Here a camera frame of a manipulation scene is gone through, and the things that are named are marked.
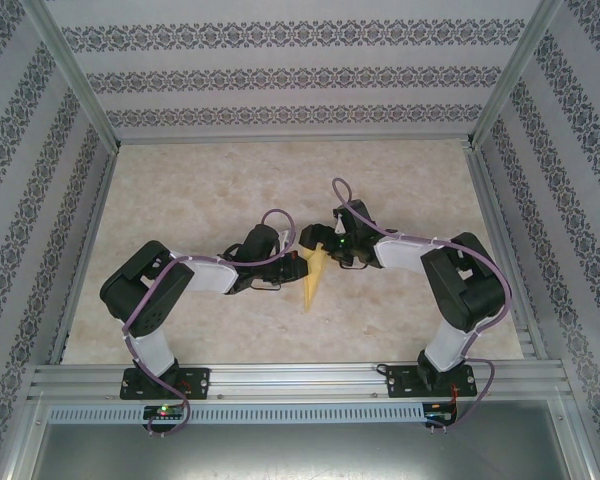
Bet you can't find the slotted grey cable duct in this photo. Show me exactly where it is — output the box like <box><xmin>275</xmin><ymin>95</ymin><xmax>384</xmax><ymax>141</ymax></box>
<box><xmin>47</xmin><ymin>402</ymin><xmax>426</xmax><ymax>424</ymax></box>

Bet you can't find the grey metal sheet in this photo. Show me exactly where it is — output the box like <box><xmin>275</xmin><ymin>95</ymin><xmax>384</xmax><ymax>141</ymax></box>
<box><xmin>29</xmin><ymin>422</ymin><xmax>591</xmax><ymax>480</ymax></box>

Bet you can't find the yellow cloth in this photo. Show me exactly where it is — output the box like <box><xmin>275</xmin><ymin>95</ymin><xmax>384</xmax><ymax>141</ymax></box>
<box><xmin>299</xmin><ymin>242</ymin><xmax>331</xmax><ymax>314</ymax></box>

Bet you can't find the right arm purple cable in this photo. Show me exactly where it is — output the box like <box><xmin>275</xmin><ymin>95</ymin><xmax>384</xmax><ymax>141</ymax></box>
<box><xmin>332</xmin><ymin>177</ymin><xmax>514</xmax><ymax>432</ymax></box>

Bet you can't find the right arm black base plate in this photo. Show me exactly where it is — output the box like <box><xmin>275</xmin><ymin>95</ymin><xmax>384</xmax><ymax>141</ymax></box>
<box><xmin>385</xmin><ymin>364</ymin><xmax>477</xmax><ymax>400</ymax></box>

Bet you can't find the aluminium frame post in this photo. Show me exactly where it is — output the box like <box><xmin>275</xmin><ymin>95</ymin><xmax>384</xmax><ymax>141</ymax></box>
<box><xmin>467</xmin><ymin>0</ymin><xmax>564</xmax><ymax>149</ymax></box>
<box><xmin>22</xmin><ymin>0</ymin><xmax>121</xmax><ymax>151</ymax></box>

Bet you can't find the long aluminium mounting rail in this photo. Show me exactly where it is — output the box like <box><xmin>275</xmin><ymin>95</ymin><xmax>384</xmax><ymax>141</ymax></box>
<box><xmin>27</xmin><ymin>362</ymin><xmax>569</xmax><ymax>401</ymax></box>

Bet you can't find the aluminium side rail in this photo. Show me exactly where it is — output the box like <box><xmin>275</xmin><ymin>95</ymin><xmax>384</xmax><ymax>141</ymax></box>
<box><xmin>49</xmin><ymin>147</ymin><xmax>119</xmax><ymax>366</ymax></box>
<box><xmin>462</xmin><ymin>144</ymin><xmax>549</xmax><ymax>361</ymax></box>

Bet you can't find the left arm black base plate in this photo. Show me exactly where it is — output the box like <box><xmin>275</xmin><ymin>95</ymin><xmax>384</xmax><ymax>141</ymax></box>
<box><xmin>119</xmin><ymin>367</ymin><xmax>211</xmax><ymax>401</ymax></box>

